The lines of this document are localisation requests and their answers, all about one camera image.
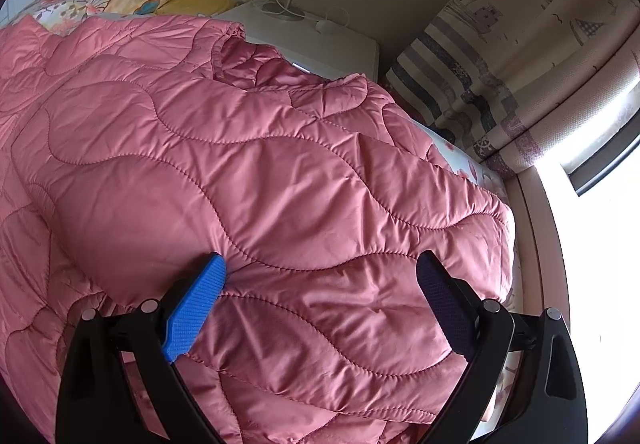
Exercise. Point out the printed curtain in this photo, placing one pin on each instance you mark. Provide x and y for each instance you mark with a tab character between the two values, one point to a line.
525	34

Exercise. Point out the small white round device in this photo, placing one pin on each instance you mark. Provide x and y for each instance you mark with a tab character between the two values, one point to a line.
326	26

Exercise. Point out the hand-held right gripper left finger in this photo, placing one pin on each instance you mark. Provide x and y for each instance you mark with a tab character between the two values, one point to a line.
200	299

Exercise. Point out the pink quilted comforter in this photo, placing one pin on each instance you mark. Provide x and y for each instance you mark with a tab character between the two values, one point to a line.
260	164

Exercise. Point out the white nightstand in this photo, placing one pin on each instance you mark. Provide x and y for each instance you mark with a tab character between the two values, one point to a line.
325	47

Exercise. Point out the floral bed sheet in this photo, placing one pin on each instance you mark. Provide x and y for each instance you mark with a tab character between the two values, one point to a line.
465	164

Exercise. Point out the dark window frame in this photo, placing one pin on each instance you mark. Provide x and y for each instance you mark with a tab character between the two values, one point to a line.
605	164

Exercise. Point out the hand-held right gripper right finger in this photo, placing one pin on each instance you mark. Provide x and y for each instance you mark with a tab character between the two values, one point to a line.
445	304

